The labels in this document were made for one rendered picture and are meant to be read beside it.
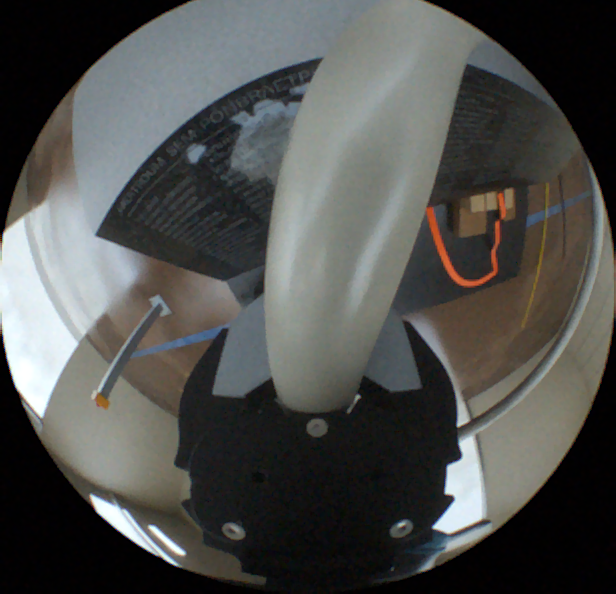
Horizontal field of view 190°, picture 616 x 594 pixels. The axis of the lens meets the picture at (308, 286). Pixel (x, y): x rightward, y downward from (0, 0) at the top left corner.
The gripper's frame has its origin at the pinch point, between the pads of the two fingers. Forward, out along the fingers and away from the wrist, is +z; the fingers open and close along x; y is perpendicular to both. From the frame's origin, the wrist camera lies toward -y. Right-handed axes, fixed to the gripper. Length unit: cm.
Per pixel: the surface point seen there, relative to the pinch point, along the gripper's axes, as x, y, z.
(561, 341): 42.7, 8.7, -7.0
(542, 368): 39.4, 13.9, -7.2
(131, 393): -526, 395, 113
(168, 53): -12.7, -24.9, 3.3
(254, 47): -3.6, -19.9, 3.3
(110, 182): -22.4, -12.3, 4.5
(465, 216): 86, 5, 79
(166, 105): -12.0, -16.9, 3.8
